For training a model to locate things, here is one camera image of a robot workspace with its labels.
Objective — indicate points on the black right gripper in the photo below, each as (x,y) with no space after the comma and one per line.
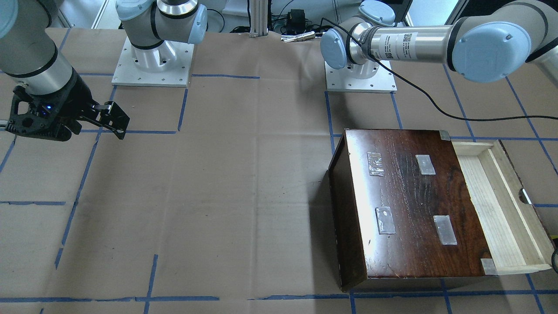
(75,99)

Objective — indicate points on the light wooden drawer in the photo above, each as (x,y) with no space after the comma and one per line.
(517,240)

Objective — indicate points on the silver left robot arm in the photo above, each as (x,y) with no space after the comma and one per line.
(481,49)

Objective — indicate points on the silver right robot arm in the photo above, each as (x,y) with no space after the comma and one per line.
(31,58)

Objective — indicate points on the dark wooden drawer cabinet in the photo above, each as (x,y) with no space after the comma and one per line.
(402,212)

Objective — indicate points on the brown paper table mat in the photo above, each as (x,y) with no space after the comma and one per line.
(217,199)

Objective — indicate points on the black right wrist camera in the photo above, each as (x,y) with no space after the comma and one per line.
(29,117)

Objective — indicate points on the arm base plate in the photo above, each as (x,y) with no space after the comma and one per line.
(370,77)
(168,65)

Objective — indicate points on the aluminium frame post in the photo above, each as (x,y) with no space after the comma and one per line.
(259,16)

